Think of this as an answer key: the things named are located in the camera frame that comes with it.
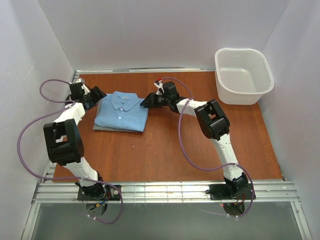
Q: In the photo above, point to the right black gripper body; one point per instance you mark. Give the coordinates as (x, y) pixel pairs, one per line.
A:
(155, 100)

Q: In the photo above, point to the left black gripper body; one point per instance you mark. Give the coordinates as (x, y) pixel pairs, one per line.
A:
(93, 96)

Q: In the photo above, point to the grey shirt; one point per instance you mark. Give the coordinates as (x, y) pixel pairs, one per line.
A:
(118, 120)

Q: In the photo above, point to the light blue long sleeve shirt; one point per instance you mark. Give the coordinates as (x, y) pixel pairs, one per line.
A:
(122, 99)

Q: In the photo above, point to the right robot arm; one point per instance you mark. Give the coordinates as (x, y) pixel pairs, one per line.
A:
(214, 125)

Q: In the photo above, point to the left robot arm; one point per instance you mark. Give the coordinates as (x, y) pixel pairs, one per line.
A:
(63, 139)

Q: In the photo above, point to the white plastic basket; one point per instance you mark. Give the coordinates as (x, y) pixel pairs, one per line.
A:
(242, 75)

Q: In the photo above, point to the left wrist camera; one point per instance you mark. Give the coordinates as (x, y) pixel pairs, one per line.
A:
(83, 85)

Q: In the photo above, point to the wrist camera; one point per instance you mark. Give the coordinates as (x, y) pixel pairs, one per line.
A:
(160, 90)
(83, 85)

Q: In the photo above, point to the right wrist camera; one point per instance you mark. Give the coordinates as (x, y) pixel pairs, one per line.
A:
(160, 90)

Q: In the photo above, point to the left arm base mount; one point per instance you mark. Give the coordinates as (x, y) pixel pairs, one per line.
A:
(105, 192)

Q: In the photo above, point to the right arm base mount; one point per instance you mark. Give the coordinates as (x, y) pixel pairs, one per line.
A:
(221, 192)

